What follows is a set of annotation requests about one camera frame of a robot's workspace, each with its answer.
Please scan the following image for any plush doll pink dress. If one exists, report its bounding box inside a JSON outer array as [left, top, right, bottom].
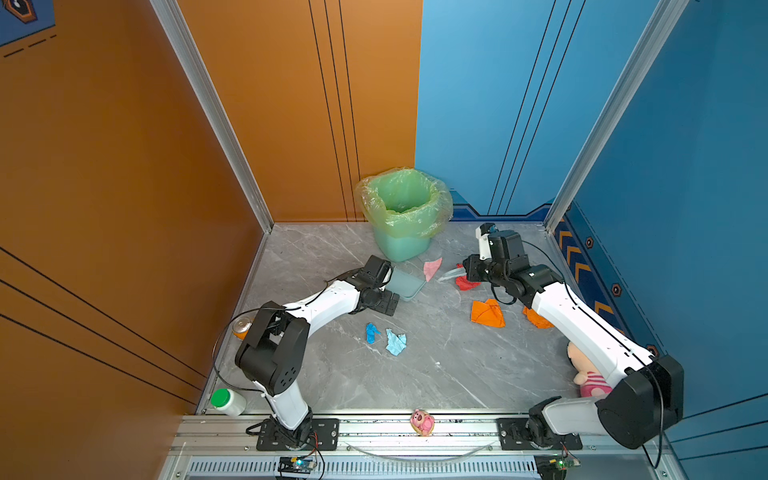
[[567, 342, 613, 397]]

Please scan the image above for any teal plastic dustpan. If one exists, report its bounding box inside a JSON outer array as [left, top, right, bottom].
[[386, 268, 426, 302]]

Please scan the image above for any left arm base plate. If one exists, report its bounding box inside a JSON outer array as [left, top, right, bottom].
[[256, 417, 340, 452]]

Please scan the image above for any green circuit board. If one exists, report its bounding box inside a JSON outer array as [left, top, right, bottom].
[[534, 456, 581, 480], [277, 456, 318, 477]]

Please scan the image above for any left green circuit board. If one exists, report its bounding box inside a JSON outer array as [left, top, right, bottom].
[[277, 456, 318, 477]]

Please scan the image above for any red paper scrap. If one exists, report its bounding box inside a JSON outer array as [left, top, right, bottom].
[[455, 276, 481, 291]]

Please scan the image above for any right green circuit board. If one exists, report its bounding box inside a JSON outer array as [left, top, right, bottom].
[[534, 456, 581, 480]]

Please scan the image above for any pink paper scrap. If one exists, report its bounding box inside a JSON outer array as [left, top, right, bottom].
[[423, 258, 443, 282]]

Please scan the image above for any small blue paper scrap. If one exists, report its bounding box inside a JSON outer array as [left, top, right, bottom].
[[365, 323, 381, 344]]

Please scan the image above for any green trash bin with bag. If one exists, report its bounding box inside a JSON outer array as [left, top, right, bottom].
[[354, 168, 454, 262]]

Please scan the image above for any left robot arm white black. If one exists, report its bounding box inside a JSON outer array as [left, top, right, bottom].
[[234, 256, 399, 448]]

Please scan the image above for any teal hand brush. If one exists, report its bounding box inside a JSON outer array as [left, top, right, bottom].
[[437, 267, 466, 282]]

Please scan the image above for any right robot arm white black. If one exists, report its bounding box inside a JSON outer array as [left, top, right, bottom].
[[463, 223, 684, 449]]

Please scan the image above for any orange paper scrap right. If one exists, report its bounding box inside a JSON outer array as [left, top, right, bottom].
[[523, 307, 554, 329]]

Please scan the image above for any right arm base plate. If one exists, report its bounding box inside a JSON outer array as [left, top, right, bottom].
[[496, 417, 583, 451]]

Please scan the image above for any orange soda can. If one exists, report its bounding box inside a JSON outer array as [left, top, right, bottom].
[[231, 317, 252, 340]]

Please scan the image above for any light cyan paper scrap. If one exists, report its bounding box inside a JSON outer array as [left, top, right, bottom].
[[386, 329, 407, 356]]

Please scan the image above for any orange paper scrap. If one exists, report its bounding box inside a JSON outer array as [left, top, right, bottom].
[[470, 299, 506, 328], [523, 307, 554, 329]]

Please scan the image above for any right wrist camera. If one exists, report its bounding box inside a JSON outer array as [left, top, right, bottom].
[[475, 222, 497, 260]]

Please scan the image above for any orange paper scrap left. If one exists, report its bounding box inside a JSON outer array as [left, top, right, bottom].
[[470, 299, 506, 328]]

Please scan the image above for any white bottle green cap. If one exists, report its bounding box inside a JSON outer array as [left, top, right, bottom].
[[210, 388, 247, 417]]

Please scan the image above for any pink pig toy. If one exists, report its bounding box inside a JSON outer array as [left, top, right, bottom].
[[410, 409, 435, 437]]

